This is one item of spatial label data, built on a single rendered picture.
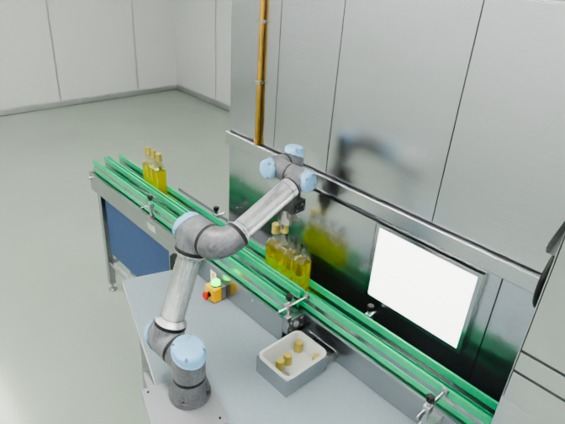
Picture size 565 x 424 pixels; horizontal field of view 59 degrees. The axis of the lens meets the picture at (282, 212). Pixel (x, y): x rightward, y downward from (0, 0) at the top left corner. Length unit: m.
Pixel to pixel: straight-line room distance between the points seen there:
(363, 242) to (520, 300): 0.60
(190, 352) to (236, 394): 0.29
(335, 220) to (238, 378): 0.72
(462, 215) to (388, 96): 0.47
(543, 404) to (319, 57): 1.35
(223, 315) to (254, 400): 0.49
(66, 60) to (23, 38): 0.61
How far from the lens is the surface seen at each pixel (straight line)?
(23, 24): 7.46
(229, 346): 2.14
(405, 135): 1.78
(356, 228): 1.99
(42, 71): 7.61
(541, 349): 1.35
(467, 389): 1.88
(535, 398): 1.43
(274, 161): 1.84
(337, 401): 1.98
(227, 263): 2.30
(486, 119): 1.63
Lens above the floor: 2.22
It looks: 28 degrees down
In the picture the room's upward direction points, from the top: 4 degrees clockwise
